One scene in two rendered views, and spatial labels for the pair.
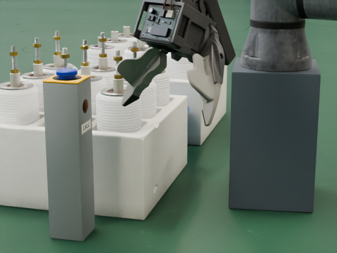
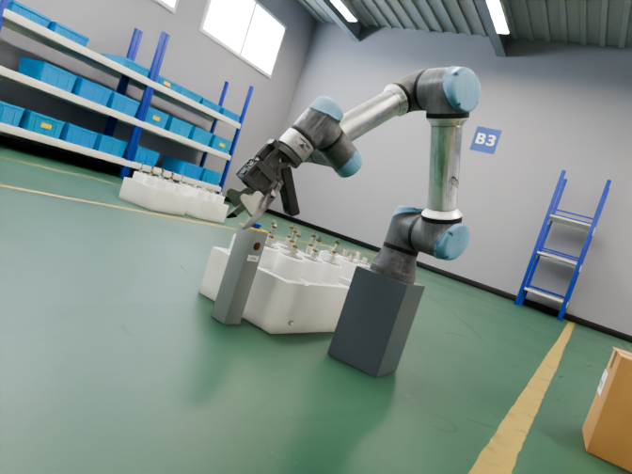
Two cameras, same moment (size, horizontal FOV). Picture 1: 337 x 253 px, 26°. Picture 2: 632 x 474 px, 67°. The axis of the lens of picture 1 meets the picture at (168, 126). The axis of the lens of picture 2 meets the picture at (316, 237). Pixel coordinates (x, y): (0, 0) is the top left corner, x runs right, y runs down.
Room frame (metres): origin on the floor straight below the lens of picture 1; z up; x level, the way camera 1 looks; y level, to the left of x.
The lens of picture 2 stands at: (0.03, -0.56, 0.44)
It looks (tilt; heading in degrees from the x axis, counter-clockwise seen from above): 4 degrees down; 22
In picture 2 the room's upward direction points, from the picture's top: 18 degrees clockwise
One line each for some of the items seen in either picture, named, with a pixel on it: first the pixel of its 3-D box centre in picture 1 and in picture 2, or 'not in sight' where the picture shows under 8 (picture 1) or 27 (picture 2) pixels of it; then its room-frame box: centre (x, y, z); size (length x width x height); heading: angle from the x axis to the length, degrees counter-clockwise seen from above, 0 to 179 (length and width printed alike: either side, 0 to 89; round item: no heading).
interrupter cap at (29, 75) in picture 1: (38, 76); not in sight; (1.67, 0.30, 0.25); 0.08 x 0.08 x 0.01
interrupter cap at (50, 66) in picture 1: (58, 67); not in sight; (1.79, 0.27, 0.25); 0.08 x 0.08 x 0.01
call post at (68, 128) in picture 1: (70, 158); (239, 275); (1.34, 0.19, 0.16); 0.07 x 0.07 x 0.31; 75
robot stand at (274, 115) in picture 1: (273, 132); (376, 319); (1.55, -0.23, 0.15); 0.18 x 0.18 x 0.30; 82
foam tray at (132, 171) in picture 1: (88, 146); (276, 290); (1.64, 0.19, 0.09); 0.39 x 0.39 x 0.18; 75
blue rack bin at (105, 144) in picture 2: not in sight; (101, 142); (4.50, 4.50, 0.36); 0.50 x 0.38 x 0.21; 83
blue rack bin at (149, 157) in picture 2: not in sight; (135, 153); (5.00, 4.40, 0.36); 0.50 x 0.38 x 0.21; 83
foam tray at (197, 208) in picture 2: not in sight; (198, 206); (3.78, 2.24, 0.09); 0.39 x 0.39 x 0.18; 85
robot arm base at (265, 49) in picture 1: (276, 42); (396, 260); (1.55, -0.23, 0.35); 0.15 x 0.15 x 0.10
